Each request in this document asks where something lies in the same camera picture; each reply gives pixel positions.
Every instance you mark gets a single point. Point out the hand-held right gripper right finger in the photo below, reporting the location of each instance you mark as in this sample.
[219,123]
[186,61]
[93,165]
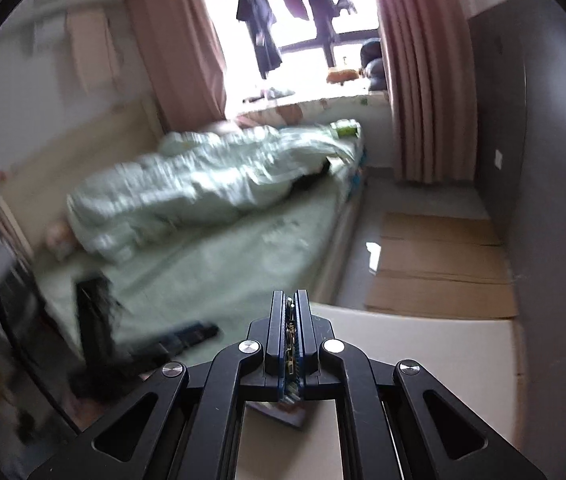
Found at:
[304,340]

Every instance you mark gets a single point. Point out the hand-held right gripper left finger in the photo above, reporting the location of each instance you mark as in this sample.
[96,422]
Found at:
[283,340]

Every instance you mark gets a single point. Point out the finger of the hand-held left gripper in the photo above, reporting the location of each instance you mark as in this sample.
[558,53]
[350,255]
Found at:
[94,315]
[185,336]

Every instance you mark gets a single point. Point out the bed with green sheet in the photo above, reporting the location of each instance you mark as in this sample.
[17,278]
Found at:
[213,270]

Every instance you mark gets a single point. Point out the white low table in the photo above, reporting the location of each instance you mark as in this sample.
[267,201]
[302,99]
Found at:
[438,355]

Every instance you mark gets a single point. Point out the light green quilt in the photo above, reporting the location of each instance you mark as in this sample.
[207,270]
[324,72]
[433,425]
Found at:
[188,185]

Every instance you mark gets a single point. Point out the flat brown cardboard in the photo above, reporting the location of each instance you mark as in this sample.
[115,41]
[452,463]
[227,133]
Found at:
[438,270]

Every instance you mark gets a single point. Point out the beige headboard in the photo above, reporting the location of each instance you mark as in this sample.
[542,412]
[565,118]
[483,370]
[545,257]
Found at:
[63,160]

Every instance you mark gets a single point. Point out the greyish pink pillow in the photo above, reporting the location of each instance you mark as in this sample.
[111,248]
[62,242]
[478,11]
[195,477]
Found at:
[224,125]

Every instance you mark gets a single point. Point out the green packet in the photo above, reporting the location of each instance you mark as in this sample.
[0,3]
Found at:
[345,129]

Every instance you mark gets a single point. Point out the printed window seat cushion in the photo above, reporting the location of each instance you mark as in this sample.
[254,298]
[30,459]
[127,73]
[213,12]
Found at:
[313,107]

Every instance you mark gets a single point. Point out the grey clothes heap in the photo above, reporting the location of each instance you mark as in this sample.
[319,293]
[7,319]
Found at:
[270,94]

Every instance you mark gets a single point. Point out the orange plush toy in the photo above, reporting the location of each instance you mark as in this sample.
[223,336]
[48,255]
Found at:
[342,75]

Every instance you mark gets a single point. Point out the grey round cushion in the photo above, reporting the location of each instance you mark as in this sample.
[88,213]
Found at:
[377,77]

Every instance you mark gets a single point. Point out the window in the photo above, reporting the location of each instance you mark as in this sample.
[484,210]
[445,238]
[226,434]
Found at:
[293,60]

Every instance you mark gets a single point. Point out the pink curtain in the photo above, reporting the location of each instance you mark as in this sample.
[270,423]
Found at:
[418,70]
[183,40]

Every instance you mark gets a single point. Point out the black round cushion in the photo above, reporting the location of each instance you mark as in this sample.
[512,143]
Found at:
[370,52]

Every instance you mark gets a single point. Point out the grey wardrobe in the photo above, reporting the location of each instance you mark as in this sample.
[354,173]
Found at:
[548,160]

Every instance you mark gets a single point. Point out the long dark hanging garment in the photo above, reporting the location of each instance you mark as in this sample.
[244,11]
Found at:
[263,35]

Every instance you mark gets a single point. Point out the dark hanging trousers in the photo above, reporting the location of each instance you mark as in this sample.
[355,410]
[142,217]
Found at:
[325,5]

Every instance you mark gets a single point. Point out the white wall socket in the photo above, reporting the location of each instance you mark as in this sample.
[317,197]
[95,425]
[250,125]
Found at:
[499,160]

